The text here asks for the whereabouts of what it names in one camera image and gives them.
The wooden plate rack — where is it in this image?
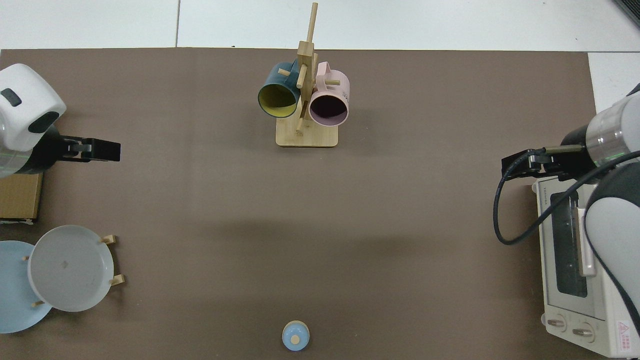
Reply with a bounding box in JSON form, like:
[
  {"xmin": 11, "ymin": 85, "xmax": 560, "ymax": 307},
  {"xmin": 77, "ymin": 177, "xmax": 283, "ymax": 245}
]
[{"xmin": 21, "ymin": 234, "xmax": 126, "ymax": 308}]

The grey plate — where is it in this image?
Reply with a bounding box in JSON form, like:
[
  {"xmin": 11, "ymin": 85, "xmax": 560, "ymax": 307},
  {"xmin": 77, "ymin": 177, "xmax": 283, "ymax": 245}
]
[{"xmin": 27, "ymin": 225, "xmax": 115, "ymax": 313}]

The brown table cloth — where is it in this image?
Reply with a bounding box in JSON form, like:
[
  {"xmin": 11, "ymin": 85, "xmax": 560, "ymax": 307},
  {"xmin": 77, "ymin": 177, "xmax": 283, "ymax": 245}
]
[{"xmin": 0, "ymin": 47, "xmax": 601, "ymax": 360}]

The pale toaster oven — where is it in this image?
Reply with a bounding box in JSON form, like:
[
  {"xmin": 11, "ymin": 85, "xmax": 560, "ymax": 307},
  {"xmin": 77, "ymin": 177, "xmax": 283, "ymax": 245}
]
[{"xmin": 531, "ymin": 176, "xmax": 640, "ymax": 359}]

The light blue plate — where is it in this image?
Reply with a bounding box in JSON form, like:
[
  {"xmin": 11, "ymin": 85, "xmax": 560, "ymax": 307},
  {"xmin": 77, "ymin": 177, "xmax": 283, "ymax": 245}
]
[{"xmin": 0, "ymin": 240, "xmax": 53, "ymax": 334}]

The black flat object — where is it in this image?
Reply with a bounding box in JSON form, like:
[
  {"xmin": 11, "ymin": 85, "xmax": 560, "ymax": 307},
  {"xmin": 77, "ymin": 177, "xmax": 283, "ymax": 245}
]
[{"xmin": 612, "ymin": 0, "xmax": 640, "ymax": 27}]

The teal mug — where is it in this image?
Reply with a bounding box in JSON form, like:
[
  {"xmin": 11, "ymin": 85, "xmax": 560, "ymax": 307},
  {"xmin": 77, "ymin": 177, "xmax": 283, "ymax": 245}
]
[{"xmin": 258, "ymin": 61, "xmax": 301, "ymax": 119}]

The pink mug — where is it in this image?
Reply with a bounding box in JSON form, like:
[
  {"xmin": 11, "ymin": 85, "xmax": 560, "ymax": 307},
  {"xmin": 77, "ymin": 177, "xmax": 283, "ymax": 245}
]
[{"xmin": 308, "ymin": 61, "xmax": 350, "ymax": 127}]

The wooden mug stand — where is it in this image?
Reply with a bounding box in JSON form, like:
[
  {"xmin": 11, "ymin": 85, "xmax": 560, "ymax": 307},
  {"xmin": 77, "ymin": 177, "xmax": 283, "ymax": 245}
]
[{"xmin": 276, "ymin": 2, "xmax": 339, "ymax": 148}]

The small blue round thing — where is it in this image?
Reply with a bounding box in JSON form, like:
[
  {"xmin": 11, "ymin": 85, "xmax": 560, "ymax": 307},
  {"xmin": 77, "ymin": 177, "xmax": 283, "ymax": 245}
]
[{"xmin": 282, "ymin": 320, "xmax": 311, "ymax": 352}]

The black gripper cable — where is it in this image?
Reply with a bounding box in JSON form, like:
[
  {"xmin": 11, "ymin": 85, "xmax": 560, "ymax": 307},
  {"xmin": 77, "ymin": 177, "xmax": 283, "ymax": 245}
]
[{"xmin": 493, "ymin": 145, "xmax": 640, "ymax": 246}]

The wire basket wooden floor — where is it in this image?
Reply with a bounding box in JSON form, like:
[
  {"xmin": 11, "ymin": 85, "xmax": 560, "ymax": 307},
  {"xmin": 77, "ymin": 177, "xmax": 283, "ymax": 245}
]
[{"xmin": 0, "ymin": 171, "xmax": 44, "ymax": 225}]

